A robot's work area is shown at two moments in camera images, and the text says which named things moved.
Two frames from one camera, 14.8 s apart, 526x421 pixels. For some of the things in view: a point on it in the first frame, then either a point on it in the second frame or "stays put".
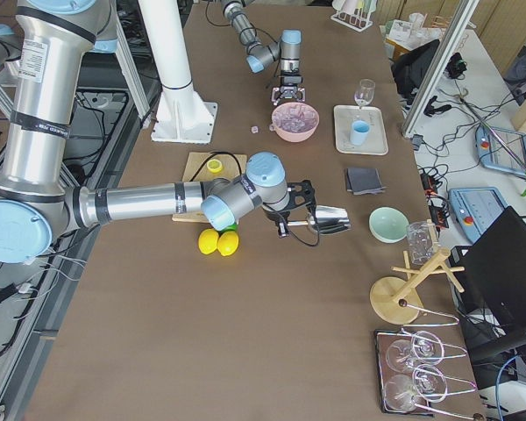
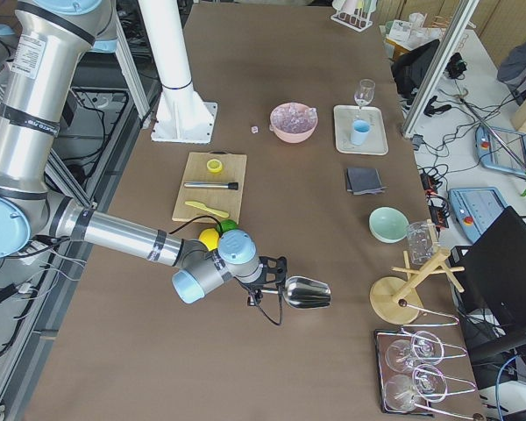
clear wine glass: x=364 y=95 stays put
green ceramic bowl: x=388 y=224 stays put
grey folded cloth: x=365 y=181 stays put
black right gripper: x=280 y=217 -> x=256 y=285
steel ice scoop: x=329 y=218 -> x=304 y=293
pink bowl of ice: x=294 y=121 stays put
